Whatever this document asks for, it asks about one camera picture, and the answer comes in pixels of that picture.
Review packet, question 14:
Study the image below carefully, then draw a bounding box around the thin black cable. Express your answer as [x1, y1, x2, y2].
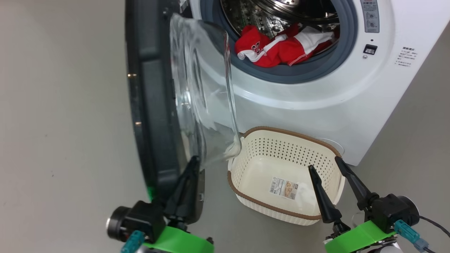
[418, 215, 450, 253]

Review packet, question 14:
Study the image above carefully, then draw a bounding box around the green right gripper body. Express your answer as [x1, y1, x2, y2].
[324, 194, 420, 253]

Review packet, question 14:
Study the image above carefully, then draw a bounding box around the round white filter cover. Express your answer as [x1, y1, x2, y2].
[315, 137, 346, 157]

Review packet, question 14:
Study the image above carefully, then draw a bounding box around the white front-load washing machine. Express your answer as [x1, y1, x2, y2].
[186, 0, 450, 166]

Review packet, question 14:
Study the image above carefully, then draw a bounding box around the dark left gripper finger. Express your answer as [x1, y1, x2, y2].
[163, 156, 201, 226]

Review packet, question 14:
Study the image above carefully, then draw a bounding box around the cream laundry basket brown rim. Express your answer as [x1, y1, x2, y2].
[227, 126, 347, 226]

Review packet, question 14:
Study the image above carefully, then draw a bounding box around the steel washer drum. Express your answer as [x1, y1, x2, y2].
[221, 0, 340, 40]

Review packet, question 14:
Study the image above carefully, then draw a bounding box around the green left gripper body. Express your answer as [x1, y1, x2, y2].
[107, 200, 214, 253]

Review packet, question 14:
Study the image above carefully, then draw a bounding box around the black washer door with glass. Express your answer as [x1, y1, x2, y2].
[125, 0, 242, 222]

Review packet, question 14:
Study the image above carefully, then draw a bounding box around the washer drum opening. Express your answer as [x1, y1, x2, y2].
[200, 0, 358, 84]

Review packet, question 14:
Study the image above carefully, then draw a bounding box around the paper product label sticker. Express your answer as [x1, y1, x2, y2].
[269, 177, 298, 200]

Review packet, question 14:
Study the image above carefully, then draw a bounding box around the grey warning sticker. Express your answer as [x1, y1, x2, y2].
[360, 0, 380, 33]

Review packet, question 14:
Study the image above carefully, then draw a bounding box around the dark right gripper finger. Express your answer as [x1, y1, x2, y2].
[335, 156, 379, 211]
[308, 165, 342, 224]

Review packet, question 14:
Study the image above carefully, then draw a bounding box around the teal cable connector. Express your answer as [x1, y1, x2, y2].
[121, 230, 145, 253]
[394, 220, 430, 251]

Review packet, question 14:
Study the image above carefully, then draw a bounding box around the red and white jersey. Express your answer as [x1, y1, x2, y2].
[235, 24, 336, 68]

